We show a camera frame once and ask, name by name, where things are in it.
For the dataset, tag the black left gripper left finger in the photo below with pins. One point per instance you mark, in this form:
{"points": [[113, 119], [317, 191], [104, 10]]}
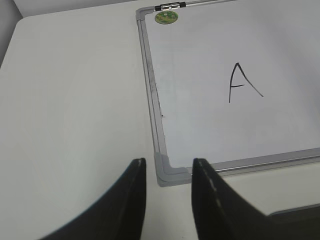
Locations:
{"points": [[118, 215]]}

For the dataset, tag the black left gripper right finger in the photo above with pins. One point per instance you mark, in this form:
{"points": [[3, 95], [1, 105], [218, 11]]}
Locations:
{"points": [[220, 213]]}

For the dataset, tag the round green magnet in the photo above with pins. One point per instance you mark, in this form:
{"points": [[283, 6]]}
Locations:
{"points": [[166, 17]]}

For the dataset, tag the white board with aluminium frame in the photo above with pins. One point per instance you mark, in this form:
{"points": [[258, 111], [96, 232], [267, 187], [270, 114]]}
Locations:
{"points": [[235, 82]]}

